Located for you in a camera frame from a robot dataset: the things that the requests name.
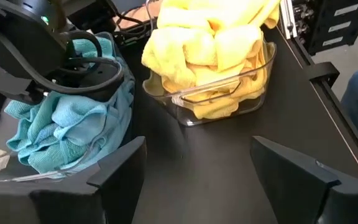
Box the yellow fluffy microfiber towel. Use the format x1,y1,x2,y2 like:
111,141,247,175
162,42,276,121

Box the teal microfiber towel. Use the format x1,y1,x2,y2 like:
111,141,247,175
4,93,63,166
72,36,117,63

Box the light blue microfiber towel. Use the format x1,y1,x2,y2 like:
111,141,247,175
50,60,135,149
26,136,111,175

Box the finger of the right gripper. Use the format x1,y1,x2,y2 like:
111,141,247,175
47,58,126,103
0,67,45,106

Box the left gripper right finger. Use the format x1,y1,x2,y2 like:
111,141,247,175
250,136,358,224

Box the black equipment rack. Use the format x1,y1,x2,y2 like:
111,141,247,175
278,0,358,56

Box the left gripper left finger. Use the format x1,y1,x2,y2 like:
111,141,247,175
29,136,148,224

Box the clear plastic basket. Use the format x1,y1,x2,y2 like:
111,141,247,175
0,30,136,184
141,39,278,128

